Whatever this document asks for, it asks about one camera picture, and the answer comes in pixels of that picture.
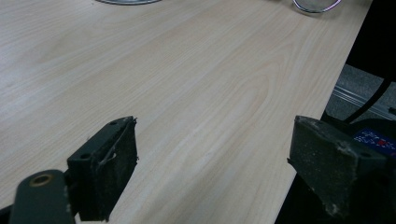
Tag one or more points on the blue patterned object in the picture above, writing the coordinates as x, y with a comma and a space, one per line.
375, 141

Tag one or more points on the silver metal rail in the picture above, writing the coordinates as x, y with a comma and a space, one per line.
361, 101

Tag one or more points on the silver metal plate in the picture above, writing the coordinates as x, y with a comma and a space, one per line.
127, 1

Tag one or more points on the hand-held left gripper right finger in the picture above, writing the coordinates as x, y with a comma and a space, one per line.
327, 168

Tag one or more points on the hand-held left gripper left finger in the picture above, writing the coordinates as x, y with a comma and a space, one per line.
102, 174

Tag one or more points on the clear glass bowl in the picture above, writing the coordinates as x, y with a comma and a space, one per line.
316, 7

